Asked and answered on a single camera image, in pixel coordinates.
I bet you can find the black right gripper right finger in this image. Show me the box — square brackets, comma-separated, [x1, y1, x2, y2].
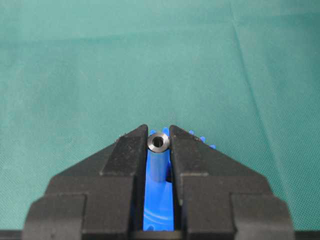
[169, 125, 295, 240]

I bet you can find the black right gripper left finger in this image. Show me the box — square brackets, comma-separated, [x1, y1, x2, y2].
[22, 124, 148, 240]

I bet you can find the small metal shaft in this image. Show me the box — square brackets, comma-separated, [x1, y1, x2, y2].
[147, 132, 170, 183]

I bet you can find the blue plastic gear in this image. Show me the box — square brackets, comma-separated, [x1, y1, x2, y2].
[136, 126, 217, 232]

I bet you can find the green cloth mat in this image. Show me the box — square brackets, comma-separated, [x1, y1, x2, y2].
[0, 0, 320, 231]

